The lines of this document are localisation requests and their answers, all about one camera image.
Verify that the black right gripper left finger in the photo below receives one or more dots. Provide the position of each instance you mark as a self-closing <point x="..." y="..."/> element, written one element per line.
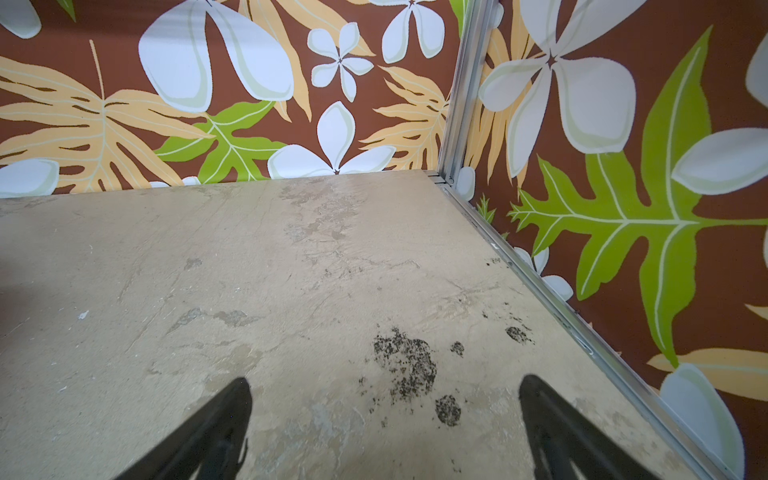
<point x="211" y="444"/>

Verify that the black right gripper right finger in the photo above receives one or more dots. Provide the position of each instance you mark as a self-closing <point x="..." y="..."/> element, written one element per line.
<point x="565" y="444"/>

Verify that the aluminium right corner frame post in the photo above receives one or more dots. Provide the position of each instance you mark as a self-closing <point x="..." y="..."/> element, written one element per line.
<point x="479" y="21"/>

